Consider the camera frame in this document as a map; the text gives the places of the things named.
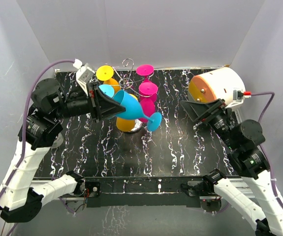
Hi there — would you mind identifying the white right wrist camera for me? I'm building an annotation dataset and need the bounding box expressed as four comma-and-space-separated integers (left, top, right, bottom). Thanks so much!
225, 89, 252, 111

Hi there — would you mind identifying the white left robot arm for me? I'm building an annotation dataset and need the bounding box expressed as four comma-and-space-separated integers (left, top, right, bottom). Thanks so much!
0, 78, 125, 223

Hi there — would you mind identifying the pink wine glass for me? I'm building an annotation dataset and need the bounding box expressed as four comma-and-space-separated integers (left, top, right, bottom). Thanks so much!
136, 64, 154, 82
138, 82, 158, 117

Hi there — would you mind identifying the aluminium front rail frame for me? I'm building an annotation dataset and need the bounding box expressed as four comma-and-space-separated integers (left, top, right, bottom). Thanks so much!
25, 176, 283, 236

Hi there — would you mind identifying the orange wine glass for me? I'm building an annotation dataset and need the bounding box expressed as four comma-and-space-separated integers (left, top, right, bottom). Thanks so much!
114, 90, 138, 132
96, 65, 121, 94

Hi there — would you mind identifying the blue wine glass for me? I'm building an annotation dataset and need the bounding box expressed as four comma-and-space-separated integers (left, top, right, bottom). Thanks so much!
113, 90, 162, 132
99, 84, 115, 98

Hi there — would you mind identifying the pink wine glass front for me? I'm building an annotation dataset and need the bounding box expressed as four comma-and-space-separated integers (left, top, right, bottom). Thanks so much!
138, 82, 158, 117

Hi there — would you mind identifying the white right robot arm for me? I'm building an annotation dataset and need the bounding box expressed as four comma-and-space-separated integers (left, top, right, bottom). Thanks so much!
180, 99, 283, 236

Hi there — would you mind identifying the white orange cylindrical container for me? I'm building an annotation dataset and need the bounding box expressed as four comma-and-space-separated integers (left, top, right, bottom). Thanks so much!
188, 67, 246, 103

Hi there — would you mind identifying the round tape roll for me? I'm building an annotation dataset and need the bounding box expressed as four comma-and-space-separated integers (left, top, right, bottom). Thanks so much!
51, 133, 64, 149

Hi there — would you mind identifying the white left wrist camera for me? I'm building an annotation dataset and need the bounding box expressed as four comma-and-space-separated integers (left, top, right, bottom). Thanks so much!
73, 59, 95, 95

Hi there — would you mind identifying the orange wine glass front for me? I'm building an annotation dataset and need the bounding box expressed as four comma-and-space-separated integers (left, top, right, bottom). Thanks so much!
114, 90, 138, 132

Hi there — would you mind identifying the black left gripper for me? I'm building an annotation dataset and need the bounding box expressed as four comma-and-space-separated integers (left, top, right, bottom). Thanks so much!
52, 81, 126, 121

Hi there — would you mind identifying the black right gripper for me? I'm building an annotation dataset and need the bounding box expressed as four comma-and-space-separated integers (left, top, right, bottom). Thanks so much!
179, 97, 238, 149

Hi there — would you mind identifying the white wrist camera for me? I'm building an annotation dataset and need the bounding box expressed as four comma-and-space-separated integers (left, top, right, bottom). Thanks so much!
225, 89, 252, 111
73, 59, 95, 95

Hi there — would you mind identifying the chrome wine glass rack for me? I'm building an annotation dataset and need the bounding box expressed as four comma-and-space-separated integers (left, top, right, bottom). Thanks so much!
113, 58, 143, 134

